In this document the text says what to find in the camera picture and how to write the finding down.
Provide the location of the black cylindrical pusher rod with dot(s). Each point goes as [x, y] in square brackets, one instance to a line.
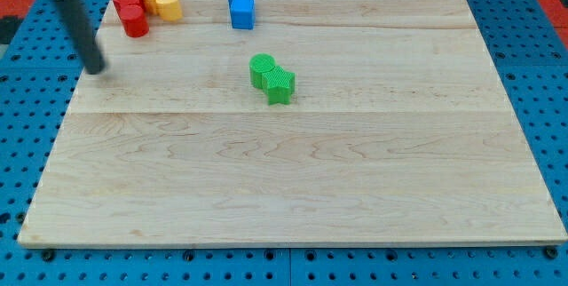
[78, 25]

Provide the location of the yellow heart block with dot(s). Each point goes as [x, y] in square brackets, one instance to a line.
[169, 10]

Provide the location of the green star block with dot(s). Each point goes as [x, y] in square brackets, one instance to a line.
[278, 85]

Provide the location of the red cylinder block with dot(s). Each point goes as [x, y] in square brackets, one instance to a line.
[133, 20]

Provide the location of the blue cube block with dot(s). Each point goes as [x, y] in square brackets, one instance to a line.
[242, 14]

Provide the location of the green cylinder block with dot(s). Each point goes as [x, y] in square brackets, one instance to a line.
[260, 64]

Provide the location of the light wooden board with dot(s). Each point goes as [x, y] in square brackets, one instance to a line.
[399, 134]

